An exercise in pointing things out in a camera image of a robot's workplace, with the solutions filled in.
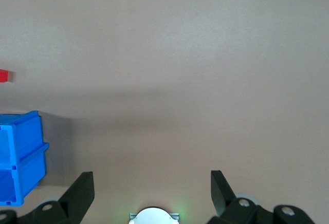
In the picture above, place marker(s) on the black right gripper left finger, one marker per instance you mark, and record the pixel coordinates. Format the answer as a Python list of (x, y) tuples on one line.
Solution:
[(77, 195)]

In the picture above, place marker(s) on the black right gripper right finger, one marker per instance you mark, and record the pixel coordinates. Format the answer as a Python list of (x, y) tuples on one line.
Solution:
[(223, 195)]

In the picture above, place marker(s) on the red cube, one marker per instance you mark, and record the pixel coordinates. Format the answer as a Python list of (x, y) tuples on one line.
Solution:
[(4, 76)]

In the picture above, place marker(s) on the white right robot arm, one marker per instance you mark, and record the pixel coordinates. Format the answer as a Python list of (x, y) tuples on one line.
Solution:
[(154, 216)]

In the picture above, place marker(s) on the blue plastic storage bin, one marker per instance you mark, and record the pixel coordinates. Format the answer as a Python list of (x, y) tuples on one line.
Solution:
[(23, 154)]

